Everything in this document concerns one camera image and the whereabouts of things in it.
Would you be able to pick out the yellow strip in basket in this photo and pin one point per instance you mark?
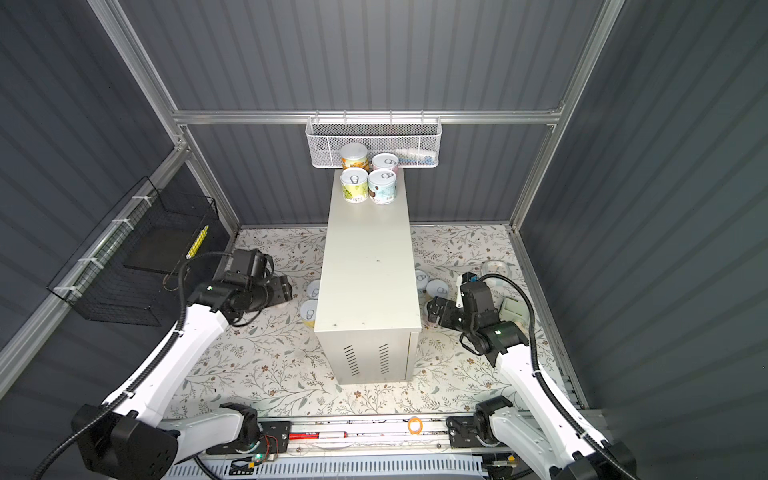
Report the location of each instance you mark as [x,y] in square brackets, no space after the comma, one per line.
[197,243]

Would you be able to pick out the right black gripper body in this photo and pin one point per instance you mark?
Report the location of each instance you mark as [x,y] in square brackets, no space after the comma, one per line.
[453,316]

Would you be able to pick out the small green white box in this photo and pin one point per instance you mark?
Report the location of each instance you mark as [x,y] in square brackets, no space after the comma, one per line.
[516,311]

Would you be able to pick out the tubes in white basket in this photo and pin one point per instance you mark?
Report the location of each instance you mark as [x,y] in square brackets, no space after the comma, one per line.
[416,156]

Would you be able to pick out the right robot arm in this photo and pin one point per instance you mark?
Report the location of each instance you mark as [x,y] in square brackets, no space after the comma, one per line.
[562,444]

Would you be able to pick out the red white marker pen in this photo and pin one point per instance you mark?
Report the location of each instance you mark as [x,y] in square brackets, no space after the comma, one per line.
[334,436]

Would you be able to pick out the round white alarm clock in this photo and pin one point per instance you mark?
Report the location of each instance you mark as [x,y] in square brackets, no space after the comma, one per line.
[496,270]

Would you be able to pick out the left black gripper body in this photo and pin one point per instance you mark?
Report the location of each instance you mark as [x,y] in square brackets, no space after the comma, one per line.
[271,294]

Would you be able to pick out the white metal cabinet counter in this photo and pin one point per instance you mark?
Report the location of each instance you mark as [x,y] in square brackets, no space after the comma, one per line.
[368,318]

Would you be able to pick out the black wire basket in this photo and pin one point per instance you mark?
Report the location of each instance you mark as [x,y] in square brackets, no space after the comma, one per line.
[133,274]

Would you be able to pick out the pink labelled can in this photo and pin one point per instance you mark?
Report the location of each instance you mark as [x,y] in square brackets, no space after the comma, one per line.
[385,161]

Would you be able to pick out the yellow orange labelled can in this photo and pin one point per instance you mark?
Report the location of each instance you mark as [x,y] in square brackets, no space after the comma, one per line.
[355,155]

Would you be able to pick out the white wire mesh basket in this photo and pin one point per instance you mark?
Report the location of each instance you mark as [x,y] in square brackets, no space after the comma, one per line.
[325,139]

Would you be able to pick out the green labelled can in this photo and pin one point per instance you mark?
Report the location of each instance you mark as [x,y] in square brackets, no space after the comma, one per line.
[354,185]

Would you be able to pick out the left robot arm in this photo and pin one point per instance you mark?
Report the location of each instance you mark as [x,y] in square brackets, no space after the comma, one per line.
[127,436]

